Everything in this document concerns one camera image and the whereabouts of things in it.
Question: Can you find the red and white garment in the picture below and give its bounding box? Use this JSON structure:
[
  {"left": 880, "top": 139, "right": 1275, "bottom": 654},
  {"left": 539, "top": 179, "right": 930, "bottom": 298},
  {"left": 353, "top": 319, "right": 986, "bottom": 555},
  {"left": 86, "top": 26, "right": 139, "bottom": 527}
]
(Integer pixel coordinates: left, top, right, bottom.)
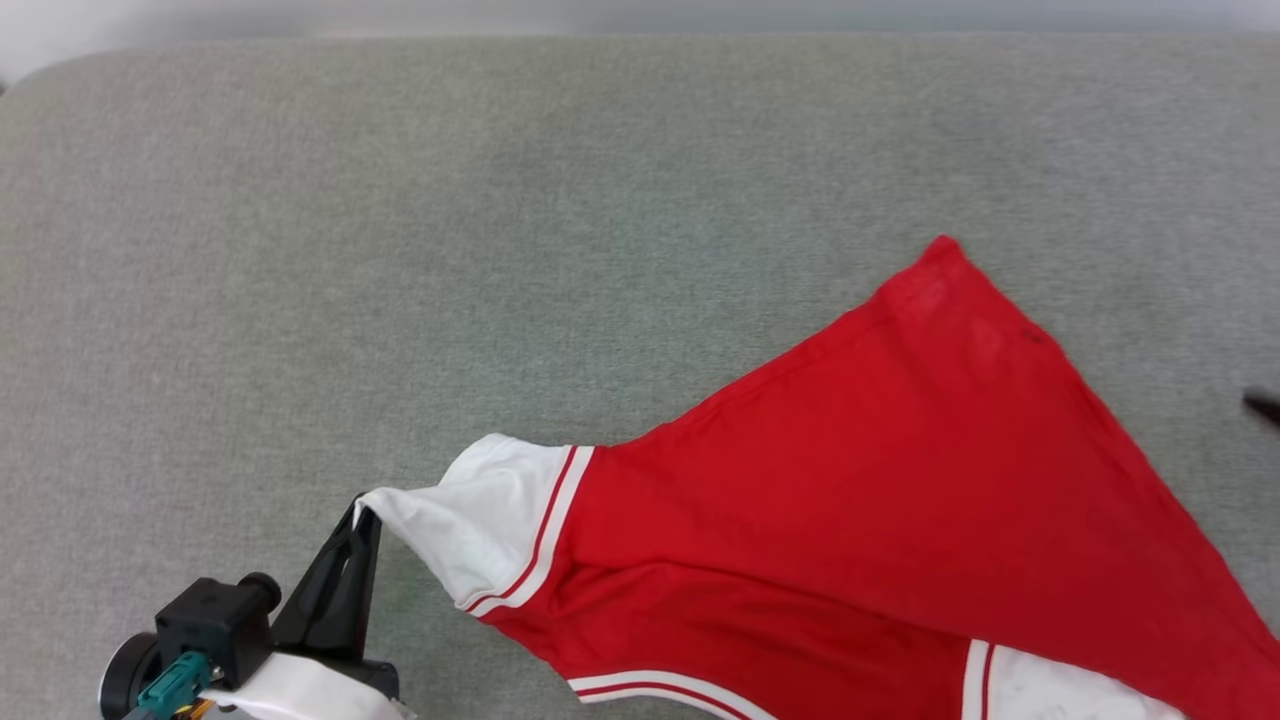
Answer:
[{"left": 355, "top": 235, "right": 1280, "bottom": 720}]

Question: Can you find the teal plug left camera cable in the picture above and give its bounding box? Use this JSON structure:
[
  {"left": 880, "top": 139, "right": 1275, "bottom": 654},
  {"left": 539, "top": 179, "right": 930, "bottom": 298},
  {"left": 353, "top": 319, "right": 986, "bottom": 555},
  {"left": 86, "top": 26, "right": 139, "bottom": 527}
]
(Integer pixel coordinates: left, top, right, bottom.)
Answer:
[{"left": 133, "top": 650, "right": 217, "bottom": 720}]

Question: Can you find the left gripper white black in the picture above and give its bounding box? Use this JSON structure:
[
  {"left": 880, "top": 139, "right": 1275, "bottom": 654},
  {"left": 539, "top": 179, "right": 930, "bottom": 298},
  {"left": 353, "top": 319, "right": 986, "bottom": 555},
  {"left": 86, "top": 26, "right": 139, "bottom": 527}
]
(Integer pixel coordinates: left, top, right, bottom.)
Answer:
[{"left": 200, "top": 500, "right": 417, "bottom": 720}]

